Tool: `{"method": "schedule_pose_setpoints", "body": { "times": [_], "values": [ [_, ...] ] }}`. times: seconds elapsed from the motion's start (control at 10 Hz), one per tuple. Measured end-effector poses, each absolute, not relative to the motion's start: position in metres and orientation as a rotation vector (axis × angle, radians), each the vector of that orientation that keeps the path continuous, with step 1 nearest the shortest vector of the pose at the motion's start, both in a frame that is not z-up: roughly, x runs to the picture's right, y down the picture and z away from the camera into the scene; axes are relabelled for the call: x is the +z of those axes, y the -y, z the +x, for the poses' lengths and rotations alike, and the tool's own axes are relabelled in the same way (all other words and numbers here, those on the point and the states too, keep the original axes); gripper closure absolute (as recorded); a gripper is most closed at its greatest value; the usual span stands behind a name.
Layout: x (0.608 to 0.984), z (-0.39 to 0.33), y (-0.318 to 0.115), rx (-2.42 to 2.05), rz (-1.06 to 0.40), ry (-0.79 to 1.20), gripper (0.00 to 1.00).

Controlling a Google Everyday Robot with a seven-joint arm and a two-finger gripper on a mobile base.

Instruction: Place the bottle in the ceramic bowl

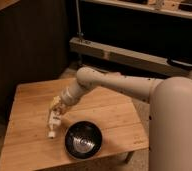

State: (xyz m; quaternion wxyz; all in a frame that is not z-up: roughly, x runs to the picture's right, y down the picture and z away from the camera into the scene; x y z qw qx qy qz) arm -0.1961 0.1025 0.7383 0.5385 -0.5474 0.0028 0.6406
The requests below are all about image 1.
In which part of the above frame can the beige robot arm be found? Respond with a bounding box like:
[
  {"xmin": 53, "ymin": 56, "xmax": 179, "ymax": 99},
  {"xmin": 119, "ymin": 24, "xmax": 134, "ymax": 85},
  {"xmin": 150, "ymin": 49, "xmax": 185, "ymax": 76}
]
[{"xmin": 48, "ymin": 67, "xmax": 192, "ymax": 171}]

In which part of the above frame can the black ceramic bowl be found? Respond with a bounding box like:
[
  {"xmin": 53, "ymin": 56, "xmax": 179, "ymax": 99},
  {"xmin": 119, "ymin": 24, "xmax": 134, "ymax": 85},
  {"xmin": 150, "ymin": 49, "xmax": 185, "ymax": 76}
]
[{"xmin": 64, "ymin": 121, "xmax": 103, "ymax": 160}]

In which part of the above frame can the wooden table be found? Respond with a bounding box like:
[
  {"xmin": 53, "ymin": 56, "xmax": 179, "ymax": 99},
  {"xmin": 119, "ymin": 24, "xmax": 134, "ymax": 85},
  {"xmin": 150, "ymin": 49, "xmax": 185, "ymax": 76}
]
[{"xmin": 0, "ymin": 79, "xmax": 149, "ymax": 171}]

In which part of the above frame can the metal pole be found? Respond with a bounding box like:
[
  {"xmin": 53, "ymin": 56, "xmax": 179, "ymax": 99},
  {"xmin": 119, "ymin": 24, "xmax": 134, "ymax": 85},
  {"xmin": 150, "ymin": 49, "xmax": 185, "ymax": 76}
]
[{"xmin": 75, "ymin": 0, "xmax": 83, "ymax": 42}]

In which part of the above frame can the upper wooden shelf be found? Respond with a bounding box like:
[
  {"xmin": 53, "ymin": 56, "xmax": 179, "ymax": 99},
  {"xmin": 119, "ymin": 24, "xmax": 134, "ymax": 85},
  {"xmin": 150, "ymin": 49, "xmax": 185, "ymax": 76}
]
[{"xmin": 81, "ymin": 0, "xmax": 192, "ymax": 19}]

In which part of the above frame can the wooden beam rail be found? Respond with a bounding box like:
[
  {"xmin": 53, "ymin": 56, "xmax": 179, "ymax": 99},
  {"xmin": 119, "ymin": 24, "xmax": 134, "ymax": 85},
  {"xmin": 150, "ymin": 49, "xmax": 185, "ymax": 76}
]
[{"xmin": 69, "ymin": 37, "xmax": 192, "ymax": 79}]

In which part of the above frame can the black handle on beam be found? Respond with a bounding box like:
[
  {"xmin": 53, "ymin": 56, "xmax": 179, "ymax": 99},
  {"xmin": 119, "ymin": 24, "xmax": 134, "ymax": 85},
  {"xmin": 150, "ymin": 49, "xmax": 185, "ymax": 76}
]
[{"xmin": 167, "ymin": 59, "xmax": 192, "ymax": 71}]

